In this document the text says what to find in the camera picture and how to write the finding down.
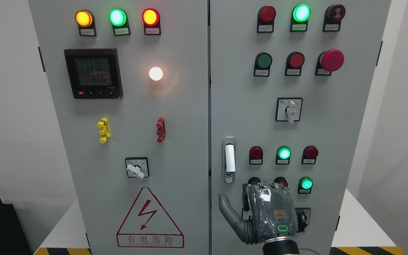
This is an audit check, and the grey robotic humanoid hand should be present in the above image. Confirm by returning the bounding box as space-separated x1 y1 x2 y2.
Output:
219 181 298 245

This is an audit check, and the silver swing door handle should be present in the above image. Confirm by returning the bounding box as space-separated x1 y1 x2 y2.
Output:
222 137 236 184

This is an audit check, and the green lit push button lower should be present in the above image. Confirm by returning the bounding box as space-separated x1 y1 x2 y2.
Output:
297 176 313 194

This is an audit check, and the red indicator light middle left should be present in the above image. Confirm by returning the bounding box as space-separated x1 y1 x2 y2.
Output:
248 146 264 165

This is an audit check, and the green lit indicator middle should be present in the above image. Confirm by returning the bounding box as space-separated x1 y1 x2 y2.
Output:
276 146 291 165

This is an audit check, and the green lit indicator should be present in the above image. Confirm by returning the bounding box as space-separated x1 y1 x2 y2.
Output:
276 146 291 165
290 4 311 32

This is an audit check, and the red indicator light middle right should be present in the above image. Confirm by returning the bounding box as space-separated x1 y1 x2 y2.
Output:
301 145 319 165

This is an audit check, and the red electrical hazard warning sticker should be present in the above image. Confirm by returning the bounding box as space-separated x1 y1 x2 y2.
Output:
116 187 185 249

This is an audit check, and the red terminal connector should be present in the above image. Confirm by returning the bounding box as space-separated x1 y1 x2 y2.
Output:
156 117 166 143

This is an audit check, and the green push button upper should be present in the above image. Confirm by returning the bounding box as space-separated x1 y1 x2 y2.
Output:
254 52 272 77

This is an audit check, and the grey electrical control cabinet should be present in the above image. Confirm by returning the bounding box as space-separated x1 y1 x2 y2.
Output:
29 0 391 255

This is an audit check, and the red push button upper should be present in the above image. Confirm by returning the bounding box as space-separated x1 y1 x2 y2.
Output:
284 51 305 76

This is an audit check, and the red emergency stop mushroom button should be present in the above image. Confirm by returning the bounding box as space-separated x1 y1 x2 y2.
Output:
315 49 345 76

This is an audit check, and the white lit indicator light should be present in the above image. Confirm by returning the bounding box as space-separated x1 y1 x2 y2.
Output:
148 66 164 81

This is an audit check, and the yellow terminal connector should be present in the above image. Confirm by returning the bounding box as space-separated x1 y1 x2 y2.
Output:
97 117 111 144

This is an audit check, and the red indicator light top right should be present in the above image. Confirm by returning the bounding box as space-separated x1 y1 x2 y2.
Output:
256 5 276 33

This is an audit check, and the green lit indicator top right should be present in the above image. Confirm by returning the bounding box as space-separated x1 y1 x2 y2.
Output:
290 4 311 32

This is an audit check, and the dark red buzzer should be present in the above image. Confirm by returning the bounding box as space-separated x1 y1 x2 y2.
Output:
322 4 346 32

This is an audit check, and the black digital power meter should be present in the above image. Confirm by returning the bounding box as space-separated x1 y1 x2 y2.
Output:
64 48 123 100

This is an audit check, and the red lit indicator light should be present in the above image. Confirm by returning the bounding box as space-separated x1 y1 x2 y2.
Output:
141 8 161 35

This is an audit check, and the green indicator light top left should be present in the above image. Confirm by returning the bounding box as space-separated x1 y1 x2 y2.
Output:
109 8 131 36

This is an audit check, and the black box with antenna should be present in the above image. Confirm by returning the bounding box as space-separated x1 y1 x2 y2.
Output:
0 198 32 255

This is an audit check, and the amber indicator light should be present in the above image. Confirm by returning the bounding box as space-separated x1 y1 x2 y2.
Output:
75 10 97 36

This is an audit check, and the white selector switch lower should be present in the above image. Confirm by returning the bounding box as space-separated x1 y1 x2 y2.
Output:
242 208 251 220

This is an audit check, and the black knob selector switch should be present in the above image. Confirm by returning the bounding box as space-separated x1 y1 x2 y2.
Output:
296 207 312 233

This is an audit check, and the white selector switch upper right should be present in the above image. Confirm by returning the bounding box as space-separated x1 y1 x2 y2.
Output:
275 97 303 123

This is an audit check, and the white rotary selector switch left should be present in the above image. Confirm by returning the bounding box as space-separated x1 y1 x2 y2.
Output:
125 157 149 180

